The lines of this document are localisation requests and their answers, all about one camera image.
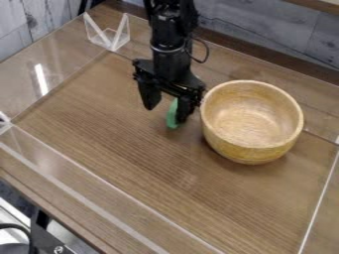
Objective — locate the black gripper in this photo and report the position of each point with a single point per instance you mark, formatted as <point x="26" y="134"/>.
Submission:
<point x="167" y="74"/>

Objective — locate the green rectangular stick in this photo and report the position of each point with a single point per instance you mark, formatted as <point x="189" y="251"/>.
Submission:
<point x="171" y="115"/>

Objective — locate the light wooden bowl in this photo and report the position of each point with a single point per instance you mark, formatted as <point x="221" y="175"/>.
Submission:
<point x="251" y="121"/>

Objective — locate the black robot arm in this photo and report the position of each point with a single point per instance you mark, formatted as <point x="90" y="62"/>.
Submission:
<point x="172" y="19"/>

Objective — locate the black metal table leg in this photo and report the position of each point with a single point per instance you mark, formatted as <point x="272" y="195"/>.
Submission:
<point x="45" y="243"/>

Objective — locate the clear acrylic corner bracket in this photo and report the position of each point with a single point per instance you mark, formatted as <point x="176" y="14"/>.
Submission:
<point x="108" y="38"/>

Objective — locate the clear acrylic barrier frame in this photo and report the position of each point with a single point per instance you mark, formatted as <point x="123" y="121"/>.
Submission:
<point x="141" y="189"/>

